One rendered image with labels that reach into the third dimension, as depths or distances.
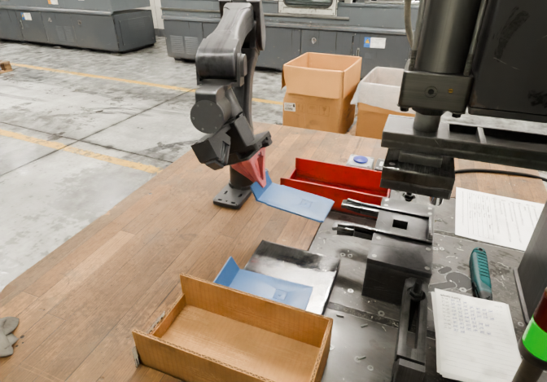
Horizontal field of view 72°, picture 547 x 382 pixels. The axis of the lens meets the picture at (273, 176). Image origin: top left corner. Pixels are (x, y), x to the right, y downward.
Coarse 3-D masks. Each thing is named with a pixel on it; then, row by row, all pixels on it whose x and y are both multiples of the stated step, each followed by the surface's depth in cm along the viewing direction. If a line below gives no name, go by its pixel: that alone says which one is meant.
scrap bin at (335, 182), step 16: (304, 160) 99; (304, 176) 101; (320, 176) 99; (336, 176) 98; (352, 176) 96; (368, 176) 94; (320, 192) 88; (336, 192) 86; (352, 192) 85; (368, 192) 95; (384, 192) 95; (336, 208) 88
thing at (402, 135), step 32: (384, 128) 59; (416, 128) 58; (448, 128) 59; (480, 128) 59; (384, 160) 58; (416, 160) 57; (448, 160) 58; (480, 160) 54; (512, 160) 53; (544, 160) 51; (416, 192) 56; (448, 192) 54
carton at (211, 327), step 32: (192, 288) 61; (224, 288) 58; (160, 320) 58; (192, 320) 61; (224, 320) 61; (256, 320) 59; (288, 320) 56; (320, 320) 54; (160, 352) 51; (192, 352) 49; (224, 352) 56; (256, 352) 56; (288, 352) 56; (320, 352) 49
